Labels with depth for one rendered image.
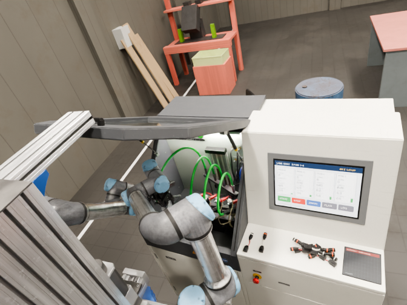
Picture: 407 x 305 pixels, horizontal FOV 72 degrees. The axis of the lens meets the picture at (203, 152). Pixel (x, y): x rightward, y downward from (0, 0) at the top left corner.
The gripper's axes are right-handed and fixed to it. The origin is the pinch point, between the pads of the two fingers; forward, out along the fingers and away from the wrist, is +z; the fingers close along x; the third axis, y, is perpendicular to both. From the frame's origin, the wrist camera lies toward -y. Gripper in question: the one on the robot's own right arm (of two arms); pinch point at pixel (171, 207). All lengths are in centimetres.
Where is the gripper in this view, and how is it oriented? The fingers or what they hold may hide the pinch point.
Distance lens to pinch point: 163.0
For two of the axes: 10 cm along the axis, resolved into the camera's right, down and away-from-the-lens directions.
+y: -4.0, 6.1, -6.8
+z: 2.2, 7.8, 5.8
